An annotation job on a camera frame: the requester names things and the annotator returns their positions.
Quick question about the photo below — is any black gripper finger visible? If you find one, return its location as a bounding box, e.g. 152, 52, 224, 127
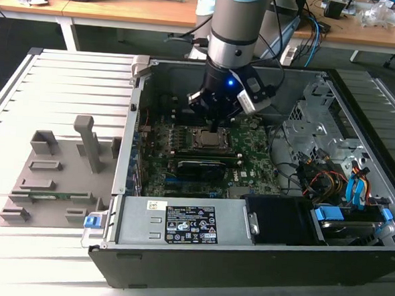
184, 89, 218, 134
213, 114, 238, 135

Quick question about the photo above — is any silver CPU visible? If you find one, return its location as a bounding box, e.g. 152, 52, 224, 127
197, 129, 225, 149

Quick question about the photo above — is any metal socket cover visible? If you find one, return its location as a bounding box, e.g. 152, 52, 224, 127
189, 124, 234, 153

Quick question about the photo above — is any black graphics card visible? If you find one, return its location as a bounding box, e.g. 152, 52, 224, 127
174, 158, 230, 183

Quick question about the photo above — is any green motherboard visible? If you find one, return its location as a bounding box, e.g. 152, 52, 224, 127
132, 109, 287, 206

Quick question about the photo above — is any white power strip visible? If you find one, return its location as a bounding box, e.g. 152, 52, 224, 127
279, 45, 298, 67

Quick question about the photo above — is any silver metal drive cage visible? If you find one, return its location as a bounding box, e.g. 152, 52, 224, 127
279, 99, 375, 173

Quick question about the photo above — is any black fan shroud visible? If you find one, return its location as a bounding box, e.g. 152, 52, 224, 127
241, 193, 326, 249

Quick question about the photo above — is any silver power supply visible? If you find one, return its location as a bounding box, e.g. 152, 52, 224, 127
114, 192, 258, 255

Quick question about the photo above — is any wooden desk with white legs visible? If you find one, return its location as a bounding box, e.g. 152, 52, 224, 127
0, 0, 200, 60

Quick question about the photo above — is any small black box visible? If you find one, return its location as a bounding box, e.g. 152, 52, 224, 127
324, 0, 345, 19

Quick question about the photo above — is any blue disk carrier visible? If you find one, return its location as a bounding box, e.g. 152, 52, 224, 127
312, 204, 394, 231

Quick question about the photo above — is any black open PC case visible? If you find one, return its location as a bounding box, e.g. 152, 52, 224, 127
78, 52, 395, 296

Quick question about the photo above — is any wooden desk with clutter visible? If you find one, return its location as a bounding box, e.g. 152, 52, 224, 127
291, 6, 395, 66

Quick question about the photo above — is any grey parts rack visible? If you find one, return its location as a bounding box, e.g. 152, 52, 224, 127
0, 108, 124, 234

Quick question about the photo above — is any blue case latch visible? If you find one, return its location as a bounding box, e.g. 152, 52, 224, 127
83, 216, 100, 230

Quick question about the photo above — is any hard disk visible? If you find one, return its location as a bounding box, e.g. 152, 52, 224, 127
317, 217, 382, 249

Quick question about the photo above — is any clear plastic bag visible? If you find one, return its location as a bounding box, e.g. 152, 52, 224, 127
355, 3, 395, 30

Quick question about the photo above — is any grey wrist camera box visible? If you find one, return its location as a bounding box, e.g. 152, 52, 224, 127
235, 75, 277, 117

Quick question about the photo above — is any blue cable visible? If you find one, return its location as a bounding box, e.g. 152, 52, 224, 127
303, 13, 324, 68

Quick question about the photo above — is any coloured power wire bundle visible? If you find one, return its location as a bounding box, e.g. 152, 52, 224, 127
295, 153, 351, 202

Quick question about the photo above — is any blue flat wire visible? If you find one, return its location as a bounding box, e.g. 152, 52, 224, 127
343, 177, 360, 209
351, 166, 372, 210

